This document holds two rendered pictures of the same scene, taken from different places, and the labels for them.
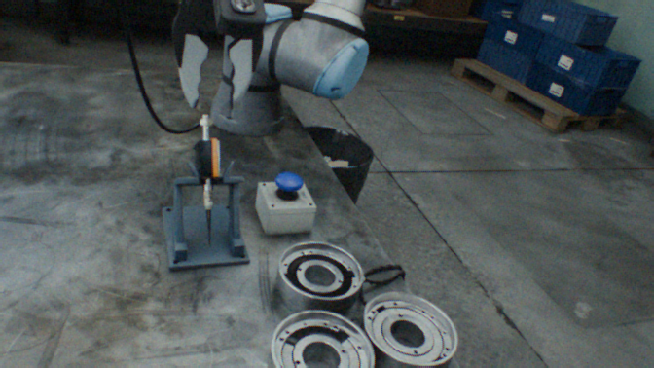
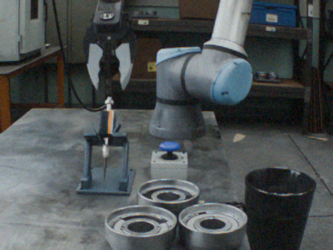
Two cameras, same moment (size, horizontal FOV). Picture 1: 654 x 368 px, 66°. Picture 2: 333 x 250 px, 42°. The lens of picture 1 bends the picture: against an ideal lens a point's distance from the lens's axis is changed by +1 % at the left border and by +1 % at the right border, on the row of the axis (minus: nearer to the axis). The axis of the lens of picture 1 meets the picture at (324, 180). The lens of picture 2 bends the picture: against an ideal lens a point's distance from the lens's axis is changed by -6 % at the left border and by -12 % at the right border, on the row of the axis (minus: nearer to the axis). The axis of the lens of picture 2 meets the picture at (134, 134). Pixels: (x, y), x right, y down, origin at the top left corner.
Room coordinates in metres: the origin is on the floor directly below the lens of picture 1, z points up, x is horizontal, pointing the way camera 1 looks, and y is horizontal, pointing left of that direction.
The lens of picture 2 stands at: (-0.19, -0.33, 1.15)
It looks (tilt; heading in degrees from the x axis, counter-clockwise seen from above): 16 degrees down; 30
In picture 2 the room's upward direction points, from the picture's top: straight up
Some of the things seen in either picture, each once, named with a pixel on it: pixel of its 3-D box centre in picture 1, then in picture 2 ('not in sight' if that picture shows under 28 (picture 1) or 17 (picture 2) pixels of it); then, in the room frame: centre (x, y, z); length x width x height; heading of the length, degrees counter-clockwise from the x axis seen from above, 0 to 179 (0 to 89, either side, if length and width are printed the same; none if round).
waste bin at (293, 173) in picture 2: (319, 193); (274, 223); (1.68, 0.01, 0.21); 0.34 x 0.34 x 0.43
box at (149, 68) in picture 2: not in sight; (142, 56); (3.62, 1.77, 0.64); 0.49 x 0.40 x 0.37; 120
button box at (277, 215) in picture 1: (284, 203); (169, 166); (0.62, 0.05, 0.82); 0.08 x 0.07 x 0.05; 25
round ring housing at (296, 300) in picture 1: (318, 280); (168, 201); (0.48, -0.02, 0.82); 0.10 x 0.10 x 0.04
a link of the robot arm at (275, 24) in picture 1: (259, 41); (180, 71); (0.94, 0.17, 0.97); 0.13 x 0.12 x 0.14; 72
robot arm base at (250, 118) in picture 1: (250, 97); (178, 113); (0.94, 0.18, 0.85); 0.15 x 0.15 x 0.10
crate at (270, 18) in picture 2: not in sight; (267, 13); (4.14, 0.70, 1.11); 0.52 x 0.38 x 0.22; 115
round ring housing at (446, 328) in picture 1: (405, 338); (212, 228); (0.41, -0.13, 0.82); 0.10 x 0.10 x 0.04
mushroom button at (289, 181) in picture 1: (287, 192); (169, 155); (0.62, 0.05, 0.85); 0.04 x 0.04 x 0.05
